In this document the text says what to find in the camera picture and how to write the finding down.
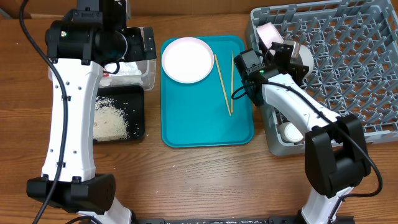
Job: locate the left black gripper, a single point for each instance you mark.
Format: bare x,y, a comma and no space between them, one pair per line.
140,52

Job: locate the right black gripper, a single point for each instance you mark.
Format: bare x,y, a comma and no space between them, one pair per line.
285,52

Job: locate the white napkin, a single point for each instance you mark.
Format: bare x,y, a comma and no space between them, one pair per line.
129,74

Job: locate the grey bowl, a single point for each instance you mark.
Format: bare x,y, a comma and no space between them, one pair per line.
305,58

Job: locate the white shallow bowl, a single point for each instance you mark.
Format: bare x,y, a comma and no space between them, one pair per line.
267,34

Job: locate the white cup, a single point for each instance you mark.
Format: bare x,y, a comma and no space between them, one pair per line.
289,133

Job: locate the white rice pile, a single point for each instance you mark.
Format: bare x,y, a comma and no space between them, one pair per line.
110,122

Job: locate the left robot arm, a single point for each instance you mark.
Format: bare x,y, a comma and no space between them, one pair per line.
68,179

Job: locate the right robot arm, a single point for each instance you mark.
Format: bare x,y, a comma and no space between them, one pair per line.
336,158

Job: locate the clear plastic waste bin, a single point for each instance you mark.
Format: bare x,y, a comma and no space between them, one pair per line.
88,56

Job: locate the grey dishwasher rack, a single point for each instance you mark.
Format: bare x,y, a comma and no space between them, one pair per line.
354,47

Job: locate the right wooden chopstick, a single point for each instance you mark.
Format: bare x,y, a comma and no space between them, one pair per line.
232,81

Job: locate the wooden chopstick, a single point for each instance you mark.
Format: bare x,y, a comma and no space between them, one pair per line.
232,81
222,84

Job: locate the black rectangular tray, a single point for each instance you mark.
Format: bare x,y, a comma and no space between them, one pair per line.
131,100

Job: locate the large white plate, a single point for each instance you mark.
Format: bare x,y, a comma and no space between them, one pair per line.
187,60

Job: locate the left wooden chopstick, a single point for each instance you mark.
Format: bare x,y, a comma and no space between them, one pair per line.
222,84

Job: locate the teal serving tray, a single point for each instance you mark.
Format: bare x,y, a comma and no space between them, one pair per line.
195,115

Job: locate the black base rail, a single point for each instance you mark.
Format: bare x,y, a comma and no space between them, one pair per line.
271,220

